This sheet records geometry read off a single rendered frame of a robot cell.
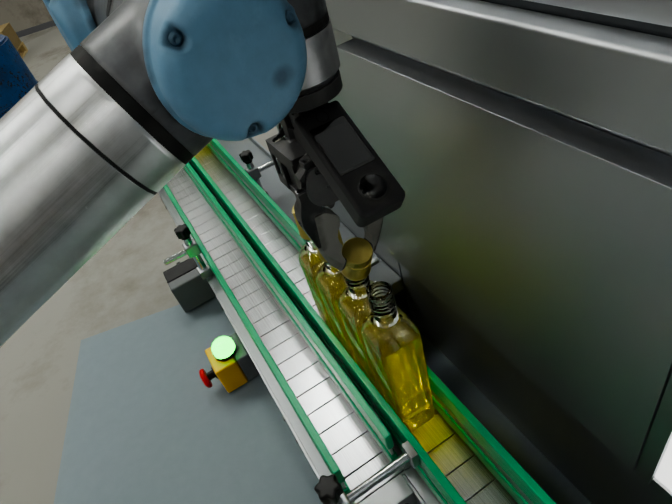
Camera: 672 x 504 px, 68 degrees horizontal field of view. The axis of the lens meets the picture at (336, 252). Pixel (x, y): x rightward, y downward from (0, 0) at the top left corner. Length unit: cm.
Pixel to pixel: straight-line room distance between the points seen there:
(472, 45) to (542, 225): 17
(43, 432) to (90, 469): 130
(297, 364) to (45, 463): 157
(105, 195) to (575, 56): 30
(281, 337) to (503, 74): 61
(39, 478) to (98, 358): 105
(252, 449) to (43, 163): 76
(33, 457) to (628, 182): 222
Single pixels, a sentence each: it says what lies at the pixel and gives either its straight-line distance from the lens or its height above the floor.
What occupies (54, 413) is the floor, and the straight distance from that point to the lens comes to 242.
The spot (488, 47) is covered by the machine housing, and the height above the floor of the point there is 137.
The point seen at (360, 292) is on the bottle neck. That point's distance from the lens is 61.
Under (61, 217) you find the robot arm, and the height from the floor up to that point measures 143.
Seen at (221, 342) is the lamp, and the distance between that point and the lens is 98.
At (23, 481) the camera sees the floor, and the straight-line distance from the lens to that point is 231.
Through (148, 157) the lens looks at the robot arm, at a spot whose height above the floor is 144.
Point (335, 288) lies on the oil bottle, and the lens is 65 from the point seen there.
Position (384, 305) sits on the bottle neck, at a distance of 55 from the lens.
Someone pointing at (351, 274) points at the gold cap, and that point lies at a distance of 57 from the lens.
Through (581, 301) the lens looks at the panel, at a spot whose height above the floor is 117.
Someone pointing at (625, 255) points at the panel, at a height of 125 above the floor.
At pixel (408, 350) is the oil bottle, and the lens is 61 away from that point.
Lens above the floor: 154
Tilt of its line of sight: 41 degrees down
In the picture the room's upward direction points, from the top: 17 degrees counter-clockwise
